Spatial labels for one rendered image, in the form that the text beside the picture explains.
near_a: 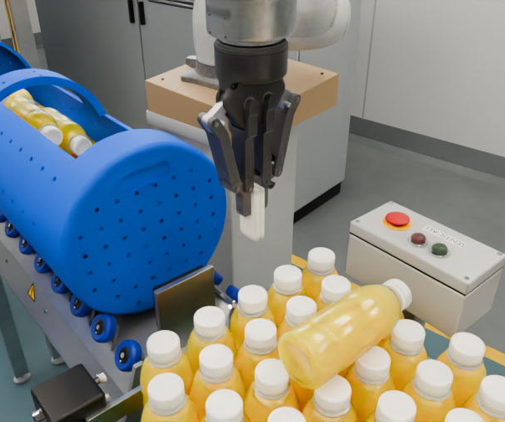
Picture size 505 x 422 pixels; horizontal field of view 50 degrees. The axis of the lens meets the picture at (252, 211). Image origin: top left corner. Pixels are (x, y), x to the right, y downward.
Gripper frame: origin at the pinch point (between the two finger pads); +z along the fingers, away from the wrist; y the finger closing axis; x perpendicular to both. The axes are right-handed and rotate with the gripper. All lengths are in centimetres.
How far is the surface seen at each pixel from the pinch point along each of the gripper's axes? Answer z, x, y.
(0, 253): 32, -63, 16
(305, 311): 12.8, 6.8, -3.0
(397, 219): 9.5, 3.9, -25.0
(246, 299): 12.7, 0.3, 1.2
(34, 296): 32, -44, 16
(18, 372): 114, -115, 11
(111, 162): -1.9, -19.4, 8.0
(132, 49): 46, -242, -115
